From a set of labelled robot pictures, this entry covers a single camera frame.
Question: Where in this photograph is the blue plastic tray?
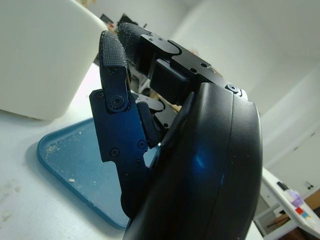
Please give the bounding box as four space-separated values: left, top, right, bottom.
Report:
36 117 161 230

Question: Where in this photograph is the black monitor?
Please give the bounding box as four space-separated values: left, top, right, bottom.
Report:
99 13 114 27
118 13 132 25

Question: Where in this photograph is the purple toy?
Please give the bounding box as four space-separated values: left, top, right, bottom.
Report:
289 189 305 207

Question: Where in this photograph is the white workbench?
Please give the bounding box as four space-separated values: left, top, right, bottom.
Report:
252 167 320 238

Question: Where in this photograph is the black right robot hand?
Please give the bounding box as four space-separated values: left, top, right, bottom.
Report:
89 22 263 240

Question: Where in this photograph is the cream white toaster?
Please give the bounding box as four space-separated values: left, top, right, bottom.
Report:
0 0 108 122

